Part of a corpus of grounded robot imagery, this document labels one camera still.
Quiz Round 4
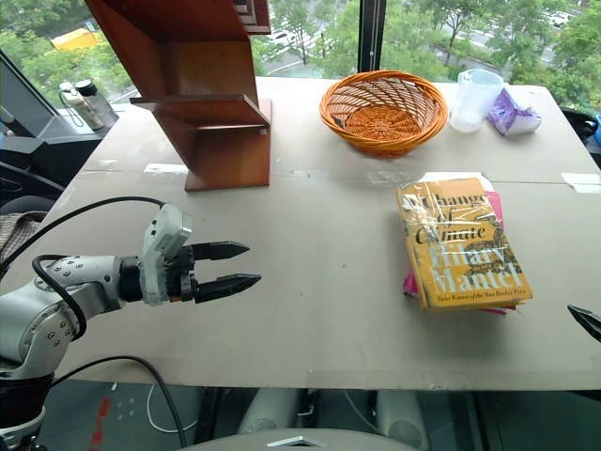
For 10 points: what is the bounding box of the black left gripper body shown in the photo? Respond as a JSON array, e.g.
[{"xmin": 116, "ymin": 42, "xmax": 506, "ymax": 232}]
[{"xmin": 162, "ymin": 243, "xmax": 200, "ymax": 304}]

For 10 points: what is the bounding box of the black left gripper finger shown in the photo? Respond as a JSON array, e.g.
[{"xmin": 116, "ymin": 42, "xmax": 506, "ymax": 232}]
[
  {"xmin": 194, "ymin": 272, "xmax": 263, "ymax": 304},
  {"xmin": 192, "ymin": 240, "xmax": 251, "ymax": 263}
]

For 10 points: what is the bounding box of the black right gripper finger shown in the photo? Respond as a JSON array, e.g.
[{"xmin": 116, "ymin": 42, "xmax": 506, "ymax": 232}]
[{"xmin": 566, "ymin": 303, "xmax": 601, "ymax": 342}]

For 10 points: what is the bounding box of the yellow hardcover book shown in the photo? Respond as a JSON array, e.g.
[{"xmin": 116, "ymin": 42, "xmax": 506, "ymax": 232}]
[{"xmin": 394, "ymin": 177, "xmax": 534, "ymax": 313}]

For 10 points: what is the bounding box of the pink book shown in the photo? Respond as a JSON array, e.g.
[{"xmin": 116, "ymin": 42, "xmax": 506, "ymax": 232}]
[{"xmin": 402, "ymin": 189, "xmax": 528, "ymax": 319}]

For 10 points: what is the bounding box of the brown wooden shelf stand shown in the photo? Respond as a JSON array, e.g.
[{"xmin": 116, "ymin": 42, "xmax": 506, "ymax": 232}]
[{"xmin": 84, "ymin": 0, "xmax": 274, "ymax": 193}]

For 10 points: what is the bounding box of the white tape patch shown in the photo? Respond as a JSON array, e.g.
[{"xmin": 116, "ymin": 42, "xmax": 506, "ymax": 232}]
[
  {"xmin": 142, "ymin": 163, "xmax": 190, "ymax": 177},
  {"xmin": 560, "ymin": 172, "xmax": 601, "ymax": 194}
]

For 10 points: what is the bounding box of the grey rounded robot leg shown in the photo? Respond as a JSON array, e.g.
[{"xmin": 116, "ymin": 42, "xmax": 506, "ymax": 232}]
[
  {"xmin": 236, "ymin": 388, "xmax": 302, "ymax": 436},
  {"xmin": 375, "ymin": 389, "xmax": 431, "ymax": 451}
]

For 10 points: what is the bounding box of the plaid cloth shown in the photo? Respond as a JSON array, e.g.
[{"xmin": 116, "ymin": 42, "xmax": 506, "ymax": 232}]
[{"xmin": 0, "ymin": 210, "xmax": 49, "ymax": 265}]

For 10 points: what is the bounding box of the silver robot torso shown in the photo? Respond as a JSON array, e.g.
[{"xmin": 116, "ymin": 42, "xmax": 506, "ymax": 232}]
[{"xmin": 177, "ymin": 426, "xmax": 424, "ymax": 451}]

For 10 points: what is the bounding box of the black office chair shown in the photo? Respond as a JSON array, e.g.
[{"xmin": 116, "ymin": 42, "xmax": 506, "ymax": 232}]
[{"xmin": 0, "ymin": 159, "xmax": 66, "ymax": 213}]

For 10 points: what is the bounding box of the clear bottle with black cap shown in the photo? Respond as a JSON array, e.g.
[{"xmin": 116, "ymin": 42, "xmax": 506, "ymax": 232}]
[{"xmin": 74, "ymin": 79, "xmax": 119, "ymax": 126}]

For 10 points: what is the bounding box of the orange wicker basket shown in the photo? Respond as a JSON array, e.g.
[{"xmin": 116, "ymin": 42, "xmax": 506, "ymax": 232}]
[{"xmin": 318, "ymin": 70, "xmax": 450, "ymax": 159}]

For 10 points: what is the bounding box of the purple and white bag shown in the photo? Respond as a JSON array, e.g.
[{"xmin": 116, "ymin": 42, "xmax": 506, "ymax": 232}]
[{"xmin": 485, "ymin": 86, "xmax": 543, "ymax": 138}]

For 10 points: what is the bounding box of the clear plastic measuring jug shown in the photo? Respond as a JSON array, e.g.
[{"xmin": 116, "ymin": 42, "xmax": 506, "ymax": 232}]
[{"xmin": 448, "ymin": 68, "xmax": 506, "ymax": 134}]

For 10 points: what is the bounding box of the yellow vehicle outside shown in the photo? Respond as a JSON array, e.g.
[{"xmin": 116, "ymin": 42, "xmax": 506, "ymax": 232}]
[{"xmin": 50, "ymin": 27, "xmax": 102, "ymax": 51}]

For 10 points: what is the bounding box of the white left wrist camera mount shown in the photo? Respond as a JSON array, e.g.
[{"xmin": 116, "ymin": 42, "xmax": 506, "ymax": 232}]
[{"xmin": 140, "ymin": 203, "xmax": 194, "ymax": 307}]

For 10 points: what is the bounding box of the long black arm cable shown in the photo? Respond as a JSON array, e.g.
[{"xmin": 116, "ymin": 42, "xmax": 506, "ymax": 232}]
[{"xmin": 0, "ymin": 195, "xmax": 169, "ymax": 279}]

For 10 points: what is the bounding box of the short black arm cable loop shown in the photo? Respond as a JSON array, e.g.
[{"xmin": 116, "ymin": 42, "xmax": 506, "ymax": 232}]
[{"xmin": 31, "ymin": 254, "xmax": 89, "ymax": 340}]

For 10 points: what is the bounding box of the black cable under table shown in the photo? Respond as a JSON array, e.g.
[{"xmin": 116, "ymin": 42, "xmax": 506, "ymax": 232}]
[{"xmin": 48, "ymin": 354, "xmax": 190, "ymax": 448}]

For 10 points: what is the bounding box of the white cable on floor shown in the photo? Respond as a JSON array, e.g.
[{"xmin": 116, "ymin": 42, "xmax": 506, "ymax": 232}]
[{"xmin": 146, "ymin": 383, "xmax": 199, "ymax": 434}]

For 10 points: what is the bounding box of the white bottle with strap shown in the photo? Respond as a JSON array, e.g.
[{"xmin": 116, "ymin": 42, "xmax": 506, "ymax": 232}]
[{"xmin": 57, "ymin": 81, "xmax": 105, "ymax": 132}]

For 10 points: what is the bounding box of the dark window frame post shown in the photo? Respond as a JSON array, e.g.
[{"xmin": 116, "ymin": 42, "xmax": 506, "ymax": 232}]
[{"xmin": 358, "ymin": 0, "xmax": 388, "ymax": 74}]

